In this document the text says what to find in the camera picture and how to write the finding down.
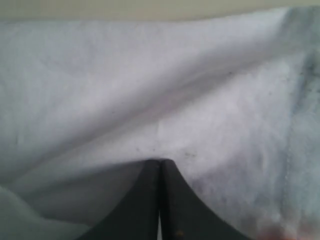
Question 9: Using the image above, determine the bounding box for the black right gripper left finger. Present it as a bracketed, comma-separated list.
[78, 160, 160, 240]

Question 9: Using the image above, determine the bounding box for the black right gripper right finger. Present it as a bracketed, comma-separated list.
[159, 159, 247, 240]

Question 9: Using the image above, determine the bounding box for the white t-shirt with red lettering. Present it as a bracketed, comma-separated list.
[0, 6, 320, 240]

